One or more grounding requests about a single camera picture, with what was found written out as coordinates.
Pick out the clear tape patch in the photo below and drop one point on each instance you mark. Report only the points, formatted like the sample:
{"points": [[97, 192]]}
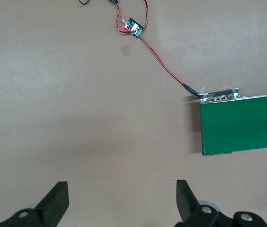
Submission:
{"points": [[125, 50]]}

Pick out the green conveyor belt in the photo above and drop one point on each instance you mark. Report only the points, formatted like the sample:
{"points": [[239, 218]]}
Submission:
{"points": [[242, 125]]}

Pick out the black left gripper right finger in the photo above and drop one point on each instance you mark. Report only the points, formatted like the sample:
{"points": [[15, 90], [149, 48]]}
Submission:
{"points": [[190, 208]]}

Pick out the small black plug connector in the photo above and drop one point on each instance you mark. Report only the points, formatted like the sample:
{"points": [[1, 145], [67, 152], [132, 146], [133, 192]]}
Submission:
{"points": [[114, 1]]}

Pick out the small controller circuit board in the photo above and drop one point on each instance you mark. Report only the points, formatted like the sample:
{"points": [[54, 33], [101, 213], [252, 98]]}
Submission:
{"points": [[133, 28]]}

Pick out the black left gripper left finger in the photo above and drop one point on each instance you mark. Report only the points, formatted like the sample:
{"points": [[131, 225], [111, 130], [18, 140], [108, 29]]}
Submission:
{"points": [[50, 208]]}

